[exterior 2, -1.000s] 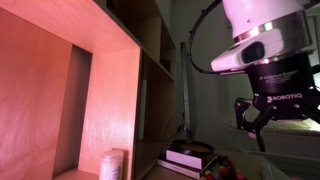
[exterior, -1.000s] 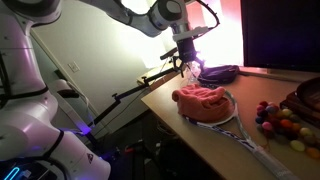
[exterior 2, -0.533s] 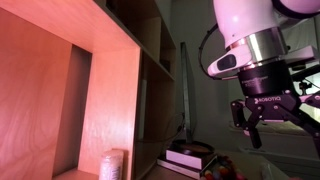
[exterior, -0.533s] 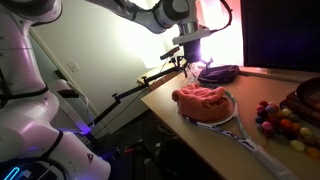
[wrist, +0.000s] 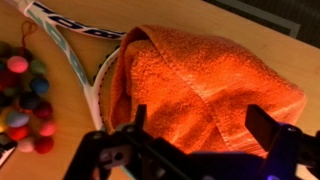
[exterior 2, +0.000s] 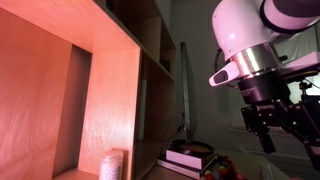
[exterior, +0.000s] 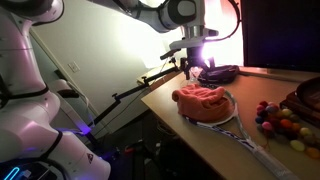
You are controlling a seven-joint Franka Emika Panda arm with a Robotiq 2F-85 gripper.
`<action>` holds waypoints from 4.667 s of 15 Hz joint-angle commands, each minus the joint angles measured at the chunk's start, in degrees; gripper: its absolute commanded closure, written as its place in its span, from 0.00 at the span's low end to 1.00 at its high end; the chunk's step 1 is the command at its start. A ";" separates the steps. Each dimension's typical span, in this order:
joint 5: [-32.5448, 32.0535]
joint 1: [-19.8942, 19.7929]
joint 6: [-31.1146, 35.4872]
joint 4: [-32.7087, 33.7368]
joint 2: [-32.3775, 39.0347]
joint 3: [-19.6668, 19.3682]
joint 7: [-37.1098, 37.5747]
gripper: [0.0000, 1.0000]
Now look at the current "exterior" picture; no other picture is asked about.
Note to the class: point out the black articulated camera mount arm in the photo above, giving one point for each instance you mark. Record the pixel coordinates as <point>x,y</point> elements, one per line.
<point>133,90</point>

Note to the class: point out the orange terry towel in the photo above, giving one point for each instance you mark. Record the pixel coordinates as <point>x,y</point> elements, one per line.
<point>200,103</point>

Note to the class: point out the clear plastic cup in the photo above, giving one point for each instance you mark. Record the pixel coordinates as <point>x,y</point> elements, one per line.
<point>193,75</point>

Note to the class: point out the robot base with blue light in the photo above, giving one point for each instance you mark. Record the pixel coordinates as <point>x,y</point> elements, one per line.
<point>20,171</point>

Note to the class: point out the light wooden side board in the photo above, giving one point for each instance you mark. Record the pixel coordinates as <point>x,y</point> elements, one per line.
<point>156,75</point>

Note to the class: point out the colourful felt ball garland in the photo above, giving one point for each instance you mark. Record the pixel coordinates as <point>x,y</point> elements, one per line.
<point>283,125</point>

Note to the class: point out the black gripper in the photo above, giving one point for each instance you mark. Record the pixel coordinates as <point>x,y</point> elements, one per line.
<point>195,56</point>

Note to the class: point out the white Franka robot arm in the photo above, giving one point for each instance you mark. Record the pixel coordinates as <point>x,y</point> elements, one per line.
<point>23,110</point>

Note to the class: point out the black computer monitor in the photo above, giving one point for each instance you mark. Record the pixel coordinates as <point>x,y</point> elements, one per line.
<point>280,33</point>

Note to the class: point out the white stand post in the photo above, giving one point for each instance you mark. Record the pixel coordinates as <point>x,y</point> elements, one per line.
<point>71,103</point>

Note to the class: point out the white blue tennis racket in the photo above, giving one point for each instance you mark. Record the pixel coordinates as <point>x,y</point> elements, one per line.
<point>233,131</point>

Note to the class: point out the black stereo camera bar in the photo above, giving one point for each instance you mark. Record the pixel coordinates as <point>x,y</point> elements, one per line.
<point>166,55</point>

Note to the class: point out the white wall outlet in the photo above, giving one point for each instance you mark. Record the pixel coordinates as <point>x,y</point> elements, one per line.
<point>74,67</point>

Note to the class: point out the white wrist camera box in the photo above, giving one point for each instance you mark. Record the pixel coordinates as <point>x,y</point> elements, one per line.
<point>186,44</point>

